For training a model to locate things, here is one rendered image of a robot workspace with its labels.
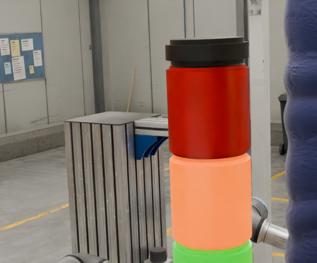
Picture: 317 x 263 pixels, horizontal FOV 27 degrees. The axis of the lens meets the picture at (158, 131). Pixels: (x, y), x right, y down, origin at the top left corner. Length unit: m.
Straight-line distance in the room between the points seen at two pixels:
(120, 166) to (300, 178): 0.66
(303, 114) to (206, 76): 1.37
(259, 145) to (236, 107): 4.88
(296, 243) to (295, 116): 0.35
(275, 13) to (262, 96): 7.22
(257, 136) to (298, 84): 3.52
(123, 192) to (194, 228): 1.80
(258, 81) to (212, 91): 4.82
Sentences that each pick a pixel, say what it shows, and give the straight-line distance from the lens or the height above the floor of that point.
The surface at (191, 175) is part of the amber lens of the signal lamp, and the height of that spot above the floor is 2.26.
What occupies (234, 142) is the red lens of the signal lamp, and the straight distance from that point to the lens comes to 0.38.
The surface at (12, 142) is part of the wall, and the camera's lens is 12.25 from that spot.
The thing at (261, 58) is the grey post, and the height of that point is 2.05.
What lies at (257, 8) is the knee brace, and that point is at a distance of 5.15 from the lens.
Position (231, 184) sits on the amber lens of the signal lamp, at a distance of 0.39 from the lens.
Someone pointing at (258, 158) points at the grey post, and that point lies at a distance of 5.29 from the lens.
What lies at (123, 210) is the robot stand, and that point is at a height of 1.74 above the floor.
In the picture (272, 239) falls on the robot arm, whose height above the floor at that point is 1.58.
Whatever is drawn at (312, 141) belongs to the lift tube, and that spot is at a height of 2.03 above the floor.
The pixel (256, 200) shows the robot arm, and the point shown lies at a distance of 2.55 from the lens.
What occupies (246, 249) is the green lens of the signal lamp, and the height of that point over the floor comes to 2.21.
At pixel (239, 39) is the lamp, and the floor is 2.34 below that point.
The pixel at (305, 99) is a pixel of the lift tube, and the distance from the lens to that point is 1.74.
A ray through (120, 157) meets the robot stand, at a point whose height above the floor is 1.92.
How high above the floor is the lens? 2.35
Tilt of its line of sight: 9 degrees down
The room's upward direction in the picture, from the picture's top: 2 degrees counter-clockwise
